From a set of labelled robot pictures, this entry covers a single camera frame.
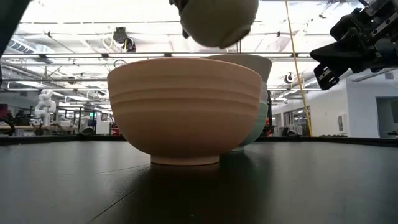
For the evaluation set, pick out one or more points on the white cabinet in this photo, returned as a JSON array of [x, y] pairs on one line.
[[102, 124]]

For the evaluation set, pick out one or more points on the large beige bowl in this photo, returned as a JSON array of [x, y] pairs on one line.
[[248, 63]]

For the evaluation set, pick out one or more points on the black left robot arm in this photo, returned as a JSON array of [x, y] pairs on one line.
[[11, 21]]

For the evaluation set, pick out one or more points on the white bowl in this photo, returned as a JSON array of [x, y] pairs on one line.
[[264, 99]]

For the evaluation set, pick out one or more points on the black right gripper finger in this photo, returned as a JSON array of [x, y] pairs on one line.
[[345, 54], [327, 77]]

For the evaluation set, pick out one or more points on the olive grey bowl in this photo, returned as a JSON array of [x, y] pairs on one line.
[[217, 21]]

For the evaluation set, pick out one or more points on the black round ceiling camera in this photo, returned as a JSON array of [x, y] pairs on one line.
[[289, 77]]

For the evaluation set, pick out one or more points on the black ceiling-hung device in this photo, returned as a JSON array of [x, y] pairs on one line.
[[121, 35]]

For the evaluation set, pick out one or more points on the mint green bowl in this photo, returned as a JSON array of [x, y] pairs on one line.
[[258, 124]]

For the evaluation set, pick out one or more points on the orange bowl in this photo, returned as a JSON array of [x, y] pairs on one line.
[[186, 118]]

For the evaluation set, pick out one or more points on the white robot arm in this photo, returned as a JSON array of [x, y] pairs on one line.
[[45, 107]]

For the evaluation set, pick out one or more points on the white wall box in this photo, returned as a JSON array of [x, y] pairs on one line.
[[341, 123]]

